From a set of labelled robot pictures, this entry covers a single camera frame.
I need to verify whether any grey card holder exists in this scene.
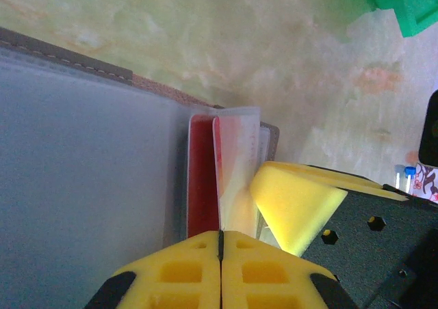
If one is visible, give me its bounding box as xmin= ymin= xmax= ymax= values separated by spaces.
xmin=0 ymin=27 xmax=281 ymax=309

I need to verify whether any green plastic bin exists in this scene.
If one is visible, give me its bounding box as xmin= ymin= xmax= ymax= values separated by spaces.
xmin=357 ymin=0 xmax=438 ymax=38

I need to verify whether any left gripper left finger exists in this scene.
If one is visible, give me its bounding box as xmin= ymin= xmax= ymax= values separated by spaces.
xmin=83 ymin=230 xmax=222 ymax=309

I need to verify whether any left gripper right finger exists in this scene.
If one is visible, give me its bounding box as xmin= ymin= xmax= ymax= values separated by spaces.
xmin=221 ymin=230 xmax=360 ymax=309

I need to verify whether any red plastic card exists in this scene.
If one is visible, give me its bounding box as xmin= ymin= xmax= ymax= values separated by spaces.
xmin=186 ymin=113 xmax=220 ymax=240

